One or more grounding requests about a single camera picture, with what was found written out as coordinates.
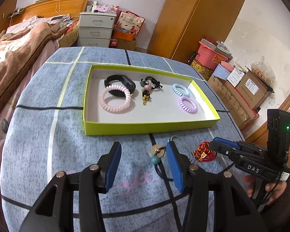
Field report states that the red cord gold bracelet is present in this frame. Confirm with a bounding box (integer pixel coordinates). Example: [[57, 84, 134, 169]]
[[193, 141, 218, 163]]

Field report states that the bed with brown blanket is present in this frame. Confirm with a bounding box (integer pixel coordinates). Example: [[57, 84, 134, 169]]
[[0, 14, 79, 126]]

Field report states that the black fitness wristband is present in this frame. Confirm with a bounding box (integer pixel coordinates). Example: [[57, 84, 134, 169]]
[[104, 74, 136, 97]]

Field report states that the right human hand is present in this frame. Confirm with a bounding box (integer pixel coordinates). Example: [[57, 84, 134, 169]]
[[242, 175, 287, 205]]

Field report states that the red white gift bag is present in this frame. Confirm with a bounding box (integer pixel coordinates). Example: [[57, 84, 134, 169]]
[[114, 11, 145, 36]]

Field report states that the pink spiral hair tie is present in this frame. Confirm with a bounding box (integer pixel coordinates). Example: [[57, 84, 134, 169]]
[[99, 84, 132, 115]]

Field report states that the light blue storage box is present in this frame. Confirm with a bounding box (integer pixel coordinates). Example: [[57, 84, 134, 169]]
[[213, 61, 234, 80]]

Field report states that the orange box under bag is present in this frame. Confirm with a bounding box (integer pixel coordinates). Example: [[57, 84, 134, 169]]
[[113, 30, 136, 41]]

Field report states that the purple spiral hair tie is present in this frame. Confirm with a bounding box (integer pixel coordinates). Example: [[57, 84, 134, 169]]
[[178, 96, 199, 115]]

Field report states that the green shallow cardboard tray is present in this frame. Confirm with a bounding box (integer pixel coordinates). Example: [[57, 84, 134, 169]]
[[83, 64, 220, 136]]

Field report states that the light blue spiral hair tie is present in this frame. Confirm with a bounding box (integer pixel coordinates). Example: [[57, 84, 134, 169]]
[[172, 83, 192, 97]]

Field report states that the wooden headboard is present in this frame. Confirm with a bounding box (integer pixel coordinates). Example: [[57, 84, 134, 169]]
[[11, 0, 88, 25]]

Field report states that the yellow patterned box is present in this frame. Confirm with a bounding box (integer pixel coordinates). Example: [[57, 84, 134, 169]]
[[190, 59, 214, 81]]

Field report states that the black hair tie pink bead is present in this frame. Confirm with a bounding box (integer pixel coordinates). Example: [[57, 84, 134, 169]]
[[140, 76, 163, 92]]

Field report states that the black cord teal bead tie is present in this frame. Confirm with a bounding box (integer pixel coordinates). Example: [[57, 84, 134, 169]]
[[149, 145, 173, 182]]

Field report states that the white three-drawer cabinet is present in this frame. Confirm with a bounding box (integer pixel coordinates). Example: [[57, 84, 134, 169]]
[[77, 12, 116, 48]]

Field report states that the red soda bottle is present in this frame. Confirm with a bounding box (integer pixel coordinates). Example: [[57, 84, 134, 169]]
[[109, 38, 118, 48]]

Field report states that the large wooden wardrobe right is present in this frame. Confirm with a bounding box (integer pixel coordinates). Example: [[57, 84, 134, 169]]
[[148, 0, 245, 63]]

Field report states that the blue plaid table cloth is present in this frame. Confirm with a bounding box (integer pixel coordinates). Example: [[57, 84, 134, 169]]
[[0, 47, 243, 231]]

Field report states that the pink plastic bin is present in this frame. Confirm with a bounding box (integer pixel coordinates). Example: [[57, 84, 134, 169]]
[[195, 41, 228, 70]]

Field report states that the brown cardboard box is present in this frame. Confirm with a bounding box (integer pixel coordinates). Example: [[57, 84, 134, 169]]
[[208, 70, 274, 129]]

